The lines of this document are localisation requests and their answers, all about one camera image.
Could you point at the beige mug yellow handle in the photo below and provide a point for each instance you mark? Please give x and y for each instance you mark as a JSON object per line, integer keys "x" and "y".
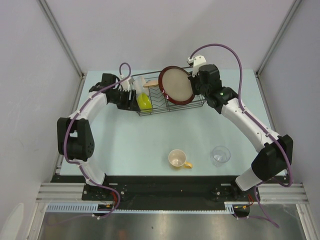
{"x": 178, "y": 159}

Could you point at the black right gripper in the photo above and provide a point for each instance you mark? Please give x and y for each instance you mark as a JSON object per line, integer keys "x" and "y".
{"x": 193, "y": 80}

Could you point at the aluminium frame post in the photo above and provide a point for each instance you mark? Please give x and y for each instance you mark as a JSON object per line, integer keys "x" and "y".
{"x": 279, "y": 35}
{"x": 55, "y": 26}

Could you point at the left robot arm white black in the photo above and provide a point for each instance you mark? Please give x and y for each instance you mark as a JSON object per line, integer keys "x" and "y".
{"x": 75, "y": 139}

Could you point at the right aluminium frame post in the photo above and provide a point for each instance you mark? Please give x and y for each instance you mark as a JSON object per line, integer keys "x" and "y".
{"x": 279, "y": 35}

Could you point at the aluminium front rail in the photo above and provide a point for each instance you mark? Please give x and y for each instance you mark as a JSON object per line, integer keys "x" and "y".
{"x": 269, "y": 193}

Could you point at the red rimmed round plate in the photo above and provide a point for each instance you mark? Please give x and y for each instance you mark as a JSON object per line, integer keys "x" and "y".
{"x": 175, "y": 85}

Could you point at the dark wire dish rack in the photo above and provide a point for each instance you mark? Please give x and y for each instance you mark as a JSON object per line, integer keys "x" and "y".
{"x": 159, "y": 103}

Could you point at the yellow green bowl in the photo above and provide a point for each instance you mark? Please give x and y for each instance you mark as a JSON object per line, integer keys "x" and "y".
{"x": 144, "y": 103}

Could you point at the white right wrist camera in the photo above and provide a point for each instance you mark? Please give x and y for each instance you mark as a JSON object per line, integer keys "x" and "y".
{"x": 196, "y": 62}

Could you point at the left aluminium frame post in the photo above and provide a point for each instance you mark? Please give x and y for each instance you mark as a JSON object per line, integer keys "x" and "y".
{"x": 55, "y": 26}

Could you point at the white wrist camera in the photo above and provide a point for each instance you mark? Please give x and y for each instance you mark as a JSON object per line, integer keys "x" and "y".
{"x": 126, "y": 85}
{"x": 196, "y": 62}

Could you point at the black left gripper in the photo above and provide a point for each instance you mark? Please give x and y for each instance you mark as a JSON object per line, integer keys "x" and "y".
{"x": 131, "y": 104}

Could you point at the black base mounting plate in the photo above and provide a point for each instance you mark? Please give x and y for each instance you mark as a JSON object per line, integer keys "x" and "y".
{"x": 165, "y": 190}

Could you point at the white bowl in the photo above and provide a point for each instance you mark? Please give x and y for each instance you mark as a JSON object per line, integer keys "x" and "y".
{"x": 138, "y": 85}

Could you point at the clear plastic cup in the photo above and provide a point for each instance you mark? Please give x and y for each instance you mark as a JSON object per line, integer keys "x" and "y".
{"x": 220, "y": 155}

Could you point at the white slotted cable duct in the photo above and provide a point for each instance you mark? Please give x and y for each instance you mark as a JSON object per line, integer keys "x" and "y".
{"x": 96, "y": 208}

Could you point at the beige bird pattern plate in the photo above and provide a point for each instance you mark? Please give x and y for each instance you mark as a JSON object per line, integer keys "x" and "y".
{"x": 149, "y": 84}

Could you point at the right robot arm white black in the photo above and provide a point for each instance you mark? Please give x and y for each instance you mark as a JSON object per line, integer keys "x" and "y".
{"x": 274, "y": 152}

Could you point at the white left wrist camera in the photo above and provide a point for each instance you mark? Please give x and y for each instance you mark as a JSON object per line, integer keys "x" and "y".
{"x": 126, "y": 85}

